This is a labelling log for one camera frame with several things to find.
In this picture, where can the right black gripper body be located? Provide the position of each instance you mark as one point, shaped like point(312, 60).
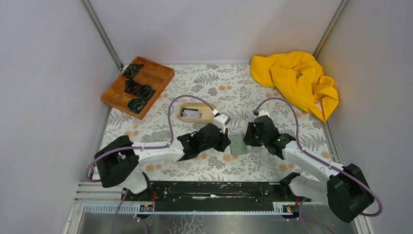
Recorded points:
point(253, 138)

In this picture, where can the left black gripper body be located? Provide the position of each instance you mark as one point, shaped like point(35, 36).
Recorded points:
point(217, 143)

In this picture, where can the green card holder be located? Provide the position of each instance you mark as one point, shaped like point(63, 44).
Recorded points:
point(237, 144)

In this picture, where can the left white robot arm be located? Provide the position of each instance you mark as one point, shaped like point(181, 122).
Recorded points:
point(117, 162)

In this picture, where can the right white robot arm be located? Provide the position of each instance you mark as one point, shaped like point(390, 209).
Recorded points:
point(343, 189)

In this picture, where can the beige oval tray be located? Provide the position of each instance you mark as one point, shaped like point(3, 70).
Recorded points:
point(207, 114)

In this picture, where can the floral table mat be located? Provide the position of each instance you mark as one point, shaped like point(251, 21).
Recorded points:
point(233, 91)

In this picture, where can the yellow cloth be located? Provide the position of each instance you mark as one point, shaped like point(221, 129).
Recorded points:
point(300, 79)

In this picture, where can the orange compartment tray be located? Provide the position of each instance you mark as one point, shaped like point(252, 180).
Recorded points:
point(138, 87)

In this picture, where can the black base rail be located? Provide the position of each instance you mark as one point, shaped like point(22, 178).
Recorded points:
point(221, 197)

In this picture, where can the right aluminium frame post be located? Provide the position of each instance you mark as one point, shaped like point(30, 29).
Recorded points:
point(336, 16)

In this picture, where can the aluminium frame post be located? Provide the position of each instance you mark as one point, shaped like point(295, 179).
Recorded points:
point(336, 16)
point(102, 33)

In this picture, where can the left aluminium frame post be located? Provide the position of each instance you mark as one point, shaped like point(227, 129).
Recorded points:
point(102, 33)

